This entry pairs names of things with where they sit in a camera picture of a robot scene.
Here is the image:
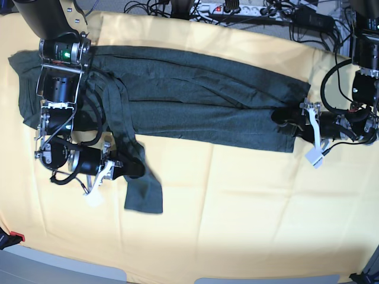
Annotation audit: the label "white power strip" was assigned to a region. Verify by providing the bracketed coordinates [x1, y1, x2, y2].
[196, 2, 266, 18]

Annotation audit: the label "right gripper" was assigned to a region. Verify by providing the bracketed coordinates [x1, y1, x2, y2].
[68, 141, 146, 195]

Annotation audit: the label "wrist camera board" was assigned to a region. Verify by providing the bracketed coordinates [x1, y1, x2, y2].
[84, 191, 104, 207]
[305, 147, 324, 169]

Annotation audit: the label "red and black clamp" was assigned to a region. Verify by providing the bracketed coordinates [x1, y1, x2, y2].
[0, 228, 25, 250]

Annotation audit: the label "black corner clamp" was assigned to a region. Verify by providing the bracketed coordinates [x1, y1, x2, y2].
[349, 272, 378, 284]

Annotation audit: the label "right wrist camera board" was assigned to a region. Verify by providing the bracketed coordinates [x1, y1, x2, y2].
[84, 191, 104, 207]

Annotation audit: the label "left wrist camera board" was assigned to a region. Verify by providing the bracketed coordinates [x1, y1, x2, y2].
[305, 147, 324, 169]

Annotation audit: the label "black power adapter box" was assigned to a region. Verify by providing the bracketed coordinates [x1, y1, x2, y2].
[292, 9, 335, 33]

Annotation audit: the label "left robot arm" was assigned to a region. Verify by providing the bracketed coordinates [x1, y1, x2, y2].
[271, 1, 378, 158]

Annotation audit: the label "tangled black cables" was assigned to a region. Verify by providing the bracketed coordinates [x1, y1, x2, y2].
[123, 0, 196, 20]

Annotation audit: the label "dark teal long-sleeve shirt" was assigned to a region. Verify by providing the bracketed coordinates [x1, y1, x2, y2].
[8, 45, 311, 214]

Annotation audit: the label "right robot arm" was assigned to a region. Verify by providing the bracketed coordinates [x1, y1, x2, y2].
[14, 1, 145, 194]

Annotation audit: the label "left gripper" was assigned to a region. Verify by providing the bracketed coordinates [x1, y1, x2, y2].
[271, 99, 343, 154]

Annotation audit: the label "yellow table cover cloth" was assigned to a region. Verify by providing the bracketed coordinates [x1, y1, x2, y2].
[1, 14, 378, 283]

